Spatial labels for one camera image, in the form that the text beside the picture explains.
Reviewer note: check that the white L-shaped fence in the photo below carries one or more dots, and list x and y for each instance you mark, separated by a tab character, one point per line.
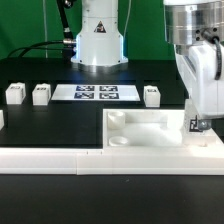
115	160

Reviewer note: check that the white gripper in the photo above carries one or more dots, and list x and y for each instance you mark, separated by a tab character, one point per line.
197	70

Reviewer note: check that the white sheet with markers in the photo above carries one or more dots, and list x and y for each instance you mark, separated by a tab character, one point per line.
72	92

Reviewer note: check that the white block at left edge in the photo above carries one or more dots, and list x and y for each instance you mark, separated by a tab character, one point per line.
1	119

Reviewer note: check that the white square table top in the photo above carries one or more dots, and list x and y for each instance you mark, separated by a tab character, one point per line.
147	128

